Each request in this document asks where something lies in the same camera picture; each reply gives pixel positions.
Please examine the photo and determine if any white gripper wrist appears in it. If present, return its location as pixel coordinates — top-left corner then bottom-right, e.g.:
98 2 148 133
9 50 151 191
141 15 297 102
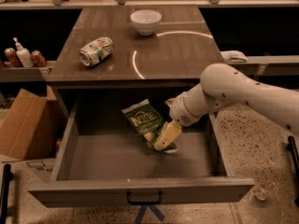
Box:
154 91 201 150

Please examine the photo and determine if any green jalapeno chip bag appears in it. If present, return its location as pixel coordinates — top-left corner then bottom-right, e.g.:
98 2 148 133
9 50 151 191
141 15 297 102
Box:
121 99 164 150

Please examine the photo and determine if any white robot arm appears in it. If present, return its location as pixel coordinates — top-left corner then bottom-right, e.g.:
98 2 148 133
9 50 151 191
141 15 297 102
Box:
154 63 299 150

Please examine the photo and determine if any open grey top drawer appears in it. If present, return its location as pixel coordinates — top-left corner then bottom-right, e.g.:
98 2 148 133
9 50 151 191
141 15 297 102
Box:
29 89 254 207

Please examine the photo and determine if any grey cabinet with counter top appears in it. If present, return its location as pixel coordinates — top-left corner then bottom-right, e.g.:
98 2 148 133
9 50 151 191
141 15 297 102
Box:
48 6 223 116

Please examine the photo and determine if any folded white cloth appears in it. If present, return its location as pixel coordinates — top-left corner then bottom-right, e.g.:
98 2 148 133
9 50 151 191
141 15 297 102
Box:
221 50 248 63

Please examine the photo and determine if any grey side shelf right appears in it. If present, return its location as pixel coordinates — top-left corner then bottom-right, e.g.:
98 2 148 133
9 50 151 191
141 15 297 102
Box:
230 55 299 77

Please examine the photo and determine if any grey side shelf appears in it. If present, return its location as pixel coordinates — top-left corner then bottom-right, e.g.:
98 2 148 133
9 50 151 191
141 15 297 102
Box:
230 55 299 77
0 61 56 82

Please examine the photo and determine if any white ceramic bowl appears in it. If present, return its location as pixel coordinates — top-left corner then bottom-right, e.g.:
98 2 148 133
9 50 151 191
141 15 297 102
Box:
130 9 162 35

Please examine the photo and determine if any crushed green white soda can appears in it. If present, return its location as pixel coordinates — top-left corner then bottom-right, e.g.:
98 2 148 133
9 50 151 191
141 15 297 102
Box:
79 37 114 67

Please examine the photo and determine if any clear glass on floor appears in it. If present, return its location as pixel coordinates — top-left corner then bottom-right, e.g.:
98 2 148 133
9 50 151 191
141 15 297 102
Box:
253 179 278 202

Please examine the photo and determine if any black bar right edge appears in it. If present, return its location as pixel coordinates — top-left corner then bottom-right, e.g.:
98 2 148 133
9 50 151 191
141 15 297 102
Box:
286 135 299 208

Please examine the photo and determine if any black bar edge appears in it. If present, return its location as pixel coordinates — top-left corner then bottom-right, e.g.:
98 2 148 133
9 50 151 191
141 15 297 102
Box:
0 163 13 224
286 135 299 208

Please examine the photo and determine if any brown cardboard box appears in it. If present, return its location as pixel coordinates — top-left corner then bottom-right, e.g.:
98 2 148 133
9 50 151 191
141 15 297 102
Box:
0 86 66 161

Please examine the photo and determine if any grey side shelf left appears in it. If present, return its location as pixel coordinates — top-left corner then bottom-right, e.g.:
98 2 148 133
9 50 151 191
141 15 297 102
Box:
0 61 56 82

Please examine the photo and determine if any red soda can right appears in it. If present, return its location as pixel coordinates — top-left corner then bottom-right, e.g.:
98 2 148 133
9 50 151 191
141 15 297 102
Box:
31 50 48 67

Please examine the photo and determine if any red soda can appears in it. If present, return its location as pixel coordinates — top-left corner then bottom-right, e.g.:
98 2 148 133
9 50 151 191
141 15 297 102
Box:
5 48 22 67
31 50 48 67

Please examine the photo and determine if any white pump bottle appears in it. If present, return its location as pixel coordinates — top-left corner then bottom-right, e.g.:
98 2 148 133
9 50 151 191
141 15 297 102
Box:
13 37 35 68

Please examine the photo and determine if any red soda can left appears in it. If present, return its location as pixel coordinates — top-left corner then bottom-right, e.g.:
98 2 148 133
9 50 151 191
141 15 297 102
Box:
5 48 22 67

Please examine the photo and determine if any black bar left edge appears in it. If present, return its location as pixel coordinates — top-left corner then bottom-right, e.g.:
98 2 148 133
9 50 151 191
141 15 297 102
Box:
0 163 13 224

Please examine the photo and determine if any black drawer handle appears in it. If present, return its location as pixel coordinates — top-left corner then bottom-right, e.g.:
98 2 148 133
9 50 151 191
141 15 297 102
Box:
126 190 163 205

